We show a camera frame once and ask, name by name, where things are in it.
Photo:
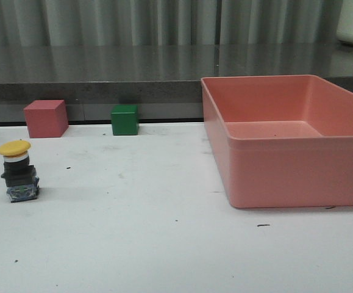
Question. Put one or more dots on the yellow mushroom push button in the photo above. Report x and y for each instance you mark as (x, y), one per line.
(20, 177)

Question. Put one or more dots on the green cube block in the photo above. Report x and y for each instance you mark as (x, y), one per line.
(124, 120)

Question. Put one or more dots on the pink plastic bin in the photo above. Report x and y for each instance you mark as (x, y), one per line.
(281, 141)

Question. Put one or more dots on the pink cube block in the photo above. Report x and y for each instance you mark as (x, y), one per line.
(46, 118)

